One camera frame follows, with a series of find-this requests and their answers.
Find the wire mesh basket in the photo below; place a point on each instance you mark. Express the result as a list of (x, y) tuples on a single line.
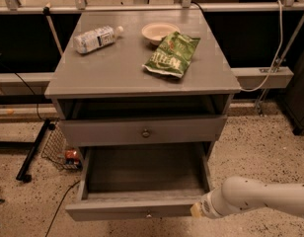
[(54, 149)]

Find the green chip bag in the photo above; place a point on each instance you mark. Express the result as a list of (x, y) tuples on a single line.
[(173, 55)]

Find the metal railing frame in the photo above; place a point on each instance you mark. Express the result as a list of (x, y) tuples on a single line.
[(142, 7)]

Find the black metal bar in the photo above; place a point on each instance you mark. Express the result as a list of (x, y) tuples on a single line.
[(23, 175)]

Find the dark cabinet at right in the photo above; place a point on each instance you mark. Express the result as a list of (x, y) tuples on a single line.
[(293, 100)]

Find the white ceramic bowl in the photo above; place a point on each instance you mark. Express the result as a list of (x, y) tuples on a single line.
[(155, 32)]

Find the red can in basket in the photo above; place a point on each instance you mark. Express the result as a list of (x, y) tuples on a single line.
[(71, 155)]

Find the grey drawer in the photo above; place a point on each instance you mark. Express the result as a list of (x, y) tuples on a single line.
[(141, 181), (127, 131)]

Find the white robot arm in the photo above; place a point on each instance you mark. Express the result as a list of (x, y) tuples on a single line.
[(238, 195)]

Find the wooden stick with black tip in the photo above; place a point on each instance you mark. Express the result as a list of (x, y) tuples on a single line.
[(46, 12)]

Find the grey wooden drawer cabinet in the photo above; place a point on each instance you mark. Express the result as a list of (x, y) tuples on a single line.
[(111, 83)]

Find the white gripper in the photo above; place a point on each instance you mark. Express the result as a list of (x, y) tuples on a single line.
[(208, 207)]

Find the grey top drawer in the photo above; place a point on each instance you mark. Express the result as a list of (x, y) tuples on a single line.
[(127, 131)]

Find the clear plastic water bottle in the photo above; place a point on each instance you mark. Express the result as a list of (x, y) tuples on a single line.
[(97, 38)]

